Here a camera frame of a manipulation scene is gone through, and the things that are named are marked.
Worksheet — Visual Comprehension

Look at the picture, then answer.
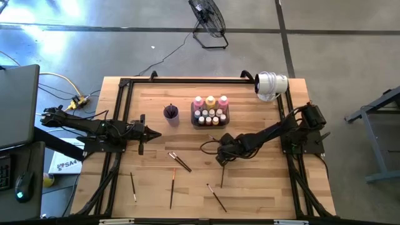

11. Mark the black floor cable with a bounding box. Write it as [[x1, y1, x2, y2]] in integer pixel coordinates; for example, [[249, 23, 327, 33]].
[[37, 81, 101, 126]]

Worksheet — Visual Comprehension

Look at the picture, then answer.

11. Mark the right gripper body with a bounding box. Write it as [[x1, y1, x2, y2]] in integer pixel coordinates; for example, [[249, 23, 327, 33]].
[[215, 132, 248, 166]]

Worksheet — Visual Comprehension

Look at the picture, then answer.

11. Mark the large pink paint bottle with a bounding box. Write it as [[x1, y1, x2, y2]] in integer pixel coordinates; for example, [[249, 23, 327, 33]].
[[217, 95, 229, 112], [192, 96, 204, 112]]

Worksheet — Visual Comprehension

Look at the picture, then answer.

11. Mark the white light strip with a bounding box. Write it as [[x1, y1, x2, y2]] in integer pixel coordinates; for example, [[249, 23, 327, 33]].
[[99, 218, 135, 225], [274, 219, 309, 225]]

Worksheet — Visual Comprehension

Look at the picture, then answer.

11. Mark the grey translucent plastic bin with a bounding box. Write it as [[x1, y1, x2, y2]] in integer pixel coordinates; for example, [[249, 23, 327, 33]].
[[190, 100, 231, 130]]

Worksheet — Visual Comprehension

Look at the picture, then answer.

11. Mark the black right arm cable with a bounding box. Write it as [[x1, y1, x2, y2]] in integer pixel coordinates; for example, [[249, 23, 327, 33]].
[[199, 139, 220, 156]]

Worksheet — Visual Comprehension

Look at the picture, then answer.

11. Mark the orange bristle paint brush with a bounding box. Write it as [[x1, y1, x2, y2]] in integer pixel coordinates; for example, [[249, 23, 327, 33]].
[[169, 168, 177, 210]]

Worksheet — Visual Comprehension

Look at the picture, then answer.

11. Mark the grey laptop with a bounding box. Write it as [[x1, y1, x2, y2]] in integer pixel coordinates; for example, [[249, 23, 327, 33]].
[[0, 64, 41, 149]]

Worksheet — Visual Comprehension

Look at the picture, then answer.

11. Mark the black floor fan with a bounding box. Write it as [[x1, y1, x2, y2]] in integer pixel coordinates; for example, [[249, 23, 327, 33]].
[[188, 0, 229, 50]]

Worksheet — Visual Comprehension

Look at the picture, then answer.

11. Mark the white floor cable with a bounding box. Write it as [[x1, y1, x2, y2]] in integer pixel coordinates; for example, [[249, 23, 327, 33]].
[[46, 126, 82, 134]]

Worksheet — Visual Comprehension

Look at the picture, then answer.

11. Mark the lilac plastic cup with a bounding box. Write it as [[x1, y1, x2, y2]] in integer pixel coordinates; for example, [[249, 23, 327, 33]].
[[162, 104, 181, 128]]

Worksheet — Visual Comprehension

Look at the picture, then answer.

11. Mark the black computer mouse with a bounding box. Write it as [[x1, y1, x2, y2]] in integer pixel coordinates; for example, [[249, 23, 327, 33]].
[[14, 171, 34, 203]]

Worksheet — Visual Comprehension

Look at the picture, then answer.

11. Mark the black diagonal desk beam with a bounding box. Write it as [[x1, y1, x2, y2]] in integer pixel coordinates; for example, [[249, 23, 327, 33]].
[[33, 126, 85, 162]]

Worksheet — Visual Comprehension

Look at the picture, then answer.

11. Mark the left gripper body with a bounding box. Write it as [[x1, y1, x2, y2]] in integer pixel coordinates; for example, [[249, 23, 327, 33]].
[[128, 114, 147, 156]]

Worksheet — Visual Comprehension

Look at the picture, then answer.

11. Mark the black keyboard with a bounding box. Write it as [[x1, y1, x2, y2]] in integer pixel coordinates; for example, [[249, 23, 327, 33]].
[[0, 154, 13, 191]]

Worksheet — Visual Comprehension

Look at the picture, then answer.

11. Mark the large yellow paint bottle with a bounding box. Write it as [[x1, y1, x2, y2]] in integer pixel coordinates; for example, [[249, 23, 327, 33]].
[[205, 95, 217, 111]]

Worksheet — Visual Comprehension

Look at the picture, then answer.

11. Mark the black fan power cable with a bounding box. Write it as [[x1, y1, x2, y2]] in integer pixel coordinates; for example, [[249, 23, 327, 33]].
[[134, 31, 193, 78]]

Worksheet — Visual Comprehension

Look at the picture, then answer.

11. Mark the yellow round object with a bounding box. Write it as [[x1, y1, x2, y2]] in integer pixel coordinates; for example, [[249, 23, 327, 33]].
[[42, 172, 56, 188]]

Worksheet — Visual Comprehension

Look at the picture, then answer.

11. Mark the dark grey desk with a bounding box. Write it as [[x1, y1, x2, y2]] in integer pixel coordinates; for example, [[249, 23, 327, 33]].
[[0, 140, 44, 219]]

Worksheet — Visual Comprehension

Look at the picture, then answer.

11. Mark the yellow power plug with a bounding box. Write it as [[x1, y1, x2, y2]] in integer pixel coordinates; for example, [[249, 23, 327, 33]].
[[69, 96, 88, 110]]

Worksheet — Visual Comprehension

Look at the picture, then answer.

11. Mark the grey metal table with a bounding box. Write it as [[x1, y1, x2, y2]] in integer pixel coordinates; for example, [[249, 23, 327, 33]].
[[344, 86, 400, 184]]

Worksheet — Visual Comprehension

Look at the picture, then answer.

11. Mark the yellow floor cable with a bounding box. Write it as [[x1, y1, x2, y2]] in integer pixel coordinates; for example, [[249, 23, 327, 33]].
[[0, 49, 85, 117]]

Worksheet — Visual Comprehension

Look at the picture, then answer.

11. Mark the white cardboard box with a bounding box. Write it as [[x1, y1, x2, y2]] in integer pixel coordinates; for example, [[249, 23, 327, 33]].
[[48, 137, 85, 175]]

